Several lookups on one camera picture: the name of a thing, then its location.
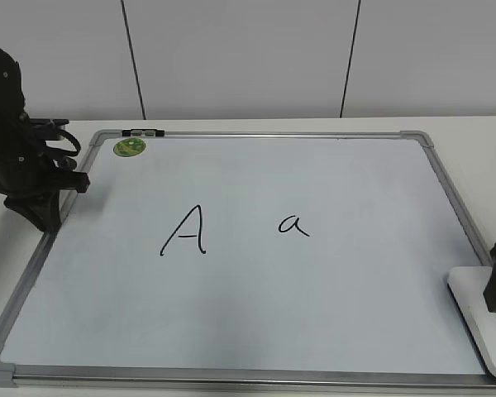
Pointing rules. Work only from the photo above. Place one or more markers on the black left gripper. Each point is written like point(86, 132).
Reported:
point(37, 197)

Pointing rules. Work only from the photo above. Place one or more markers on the white whiteboard eraser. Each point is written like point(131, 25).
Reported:
point(467, 285)

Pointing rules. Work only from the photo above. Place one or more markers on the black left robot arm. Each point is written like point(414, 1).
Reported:
point(233, 185)

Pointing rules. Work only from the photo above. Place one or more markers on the round green magnet sticker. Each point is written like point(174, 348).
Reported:
point(129, 147)

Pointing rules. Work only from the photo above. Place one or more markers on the black silver board clip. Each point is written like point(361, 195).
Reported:
point(143, 132)

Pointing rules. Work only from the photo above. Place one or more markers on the white framed whiteboard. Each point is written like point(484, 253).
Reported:
point(355, 299)

